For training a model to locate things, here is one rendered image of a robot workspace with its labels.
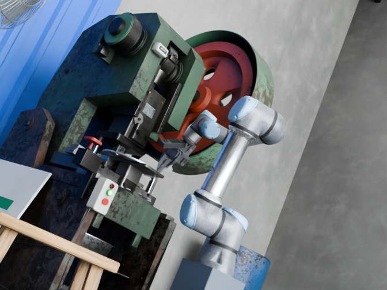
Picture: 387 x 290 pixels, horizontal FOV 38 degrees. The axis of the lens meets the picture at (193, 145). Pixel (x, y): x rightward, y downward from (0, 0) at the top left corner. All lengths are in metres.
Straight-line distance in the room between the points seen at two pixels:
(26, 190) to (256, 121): 1.09
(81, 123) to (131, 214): 0.55
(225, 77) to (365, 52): 3.73
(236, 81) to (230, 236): 1.15
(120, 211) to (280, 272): 3.55
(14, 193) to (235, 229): 1.05
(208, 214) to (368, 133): 4.15
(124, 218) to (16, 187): 0.51
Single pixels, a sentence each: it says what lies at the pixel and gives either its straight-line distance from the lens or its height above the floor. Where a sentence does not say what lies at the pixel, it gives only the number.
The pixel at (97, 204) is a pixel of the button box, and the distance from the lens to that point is 2.27.
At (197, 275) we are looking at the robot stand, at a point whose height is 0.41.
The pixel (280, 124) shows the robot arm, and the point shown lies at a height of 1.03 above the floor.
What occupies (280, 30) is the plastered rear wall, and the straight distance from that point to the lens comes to 5.76.
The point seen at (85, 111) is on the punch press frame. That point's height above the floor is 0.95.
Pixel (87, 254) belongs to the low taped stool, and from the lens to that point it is 1.52.
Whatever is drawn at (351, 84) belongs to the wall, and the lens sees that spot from 6.47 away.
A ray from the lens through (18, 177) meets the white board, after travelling 2.71.
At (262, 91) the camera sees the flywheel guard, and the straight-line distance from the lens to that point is 2.88.
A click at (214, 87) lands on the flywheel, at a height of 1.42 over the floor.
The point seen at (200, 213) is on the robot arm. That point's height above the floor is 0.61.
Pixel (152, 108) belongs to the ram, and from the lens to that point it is 2.75.
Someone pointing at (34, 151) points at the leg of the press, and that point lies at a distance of 2.76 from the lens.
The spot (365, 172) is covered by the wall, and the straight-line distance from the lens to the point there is 5.88.
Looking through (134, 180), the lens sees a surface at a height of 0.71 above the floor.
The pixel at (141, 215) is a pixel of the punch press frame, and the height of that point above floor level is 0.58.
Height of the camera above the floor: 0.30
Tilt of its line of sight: 15 degrees up
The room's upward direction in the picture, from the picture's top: 23 degrees clockwise
